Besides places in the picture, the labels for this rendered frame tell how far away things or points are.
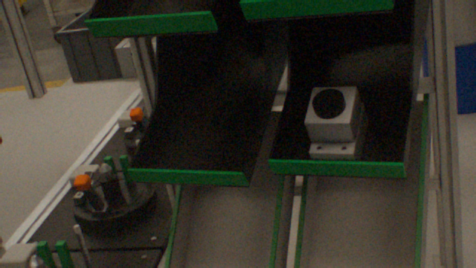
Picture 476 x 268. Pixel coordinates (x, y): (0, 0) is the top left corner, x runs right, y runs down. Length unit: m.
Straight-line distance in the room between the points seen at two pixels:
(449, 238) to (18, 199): 0.99
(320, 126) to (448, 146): 0.20
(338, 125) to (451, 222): 0.25
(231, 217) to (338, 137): 0.22
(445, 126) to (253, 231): 0.24
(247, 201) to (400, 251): 0.18
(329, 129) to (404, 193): 0.18
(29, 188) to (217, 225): 0.82
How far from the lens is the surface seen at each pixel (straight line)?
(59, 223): 1.14
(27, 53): 2.08
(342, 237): 0.76
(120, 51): 2.06
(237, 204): 0.79
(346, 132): 0.61
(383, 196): 0.76
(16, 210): 1.48
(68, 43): 2.92
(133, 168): 0.69
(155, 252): 0.99
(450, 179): 0.78
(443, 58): 0.72
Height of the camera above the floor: 1.51
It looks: 25 degrees down
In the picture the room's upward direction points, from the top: 11 degrees counter-clockwise
